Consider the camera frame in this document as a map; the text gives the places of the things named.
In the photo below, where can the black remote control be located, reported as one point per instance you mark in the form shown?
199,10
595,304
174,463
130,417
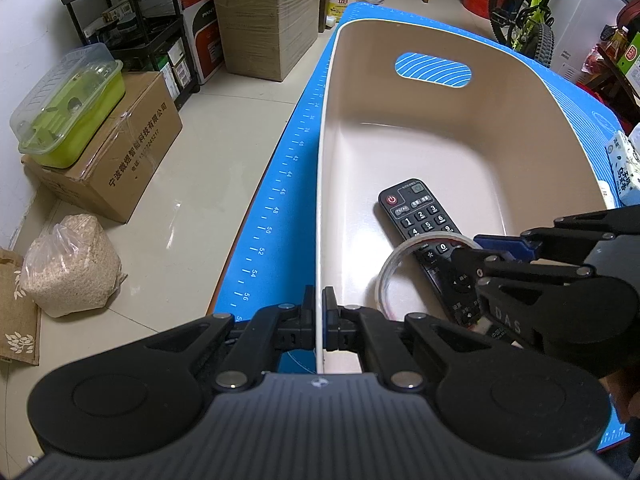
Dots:
417,215

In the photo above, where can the printed brown cardboard box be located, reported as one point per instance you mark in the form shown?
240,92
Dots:
125,160

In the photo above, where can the green and black bicycle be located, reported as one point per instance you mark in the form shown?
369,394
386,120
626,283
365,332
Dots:
530,15

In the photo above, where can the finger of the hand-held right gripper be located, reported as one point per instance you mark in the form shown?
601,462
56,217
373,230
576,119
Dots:
505,285
505,246

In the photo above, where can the white and red appliance box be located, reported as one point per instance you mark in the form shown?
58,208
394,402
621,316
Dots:
205,35

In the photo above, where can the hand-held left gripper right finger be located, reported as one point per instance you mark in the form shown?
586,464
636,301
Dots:
328,320

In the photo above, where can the blue measuring mat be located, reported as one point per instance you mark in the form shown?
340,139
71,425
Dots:
280,200

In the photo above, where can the black metal shelf rack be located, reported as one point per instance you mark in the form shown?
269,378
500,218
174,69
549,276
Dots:
142,25

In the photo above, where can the green carton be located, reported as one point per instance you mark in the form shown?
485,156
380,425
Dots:
631,52

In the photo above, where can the white tissue packet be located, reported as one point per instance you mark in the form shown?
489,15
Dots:
624,165

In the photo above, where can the large taped cardboard box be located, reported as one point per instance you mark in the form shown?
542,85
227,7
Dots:
265,25

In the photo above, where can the burlap bag with leaf print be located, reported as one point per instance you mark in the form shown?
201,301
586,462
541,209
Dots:
17,320

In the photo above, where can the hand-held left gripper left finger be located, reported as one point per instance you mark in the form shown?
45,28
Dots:
309,320

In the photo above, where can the clear tape roll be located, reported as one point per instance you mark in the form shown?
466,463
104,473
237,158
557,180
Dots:
395,260

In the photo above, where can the person's right hand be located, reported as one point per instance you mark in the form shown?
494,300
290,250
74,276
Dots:
624,395

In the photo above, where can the beige plastic bin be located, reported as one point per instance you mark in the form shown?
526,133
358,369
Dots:
450,150

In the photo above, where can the dark wooden side table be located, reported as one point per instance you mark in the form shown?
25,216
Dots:
612,80

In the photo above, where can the clear bag of grain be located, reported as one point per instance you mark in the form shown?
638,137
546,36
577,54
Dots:
72,267

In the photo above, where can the white refrigerator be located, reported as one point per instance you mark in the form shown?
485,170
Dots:
585,20

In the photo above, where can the green container with clear lid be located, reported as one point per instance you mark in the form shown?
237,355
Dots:
75,105

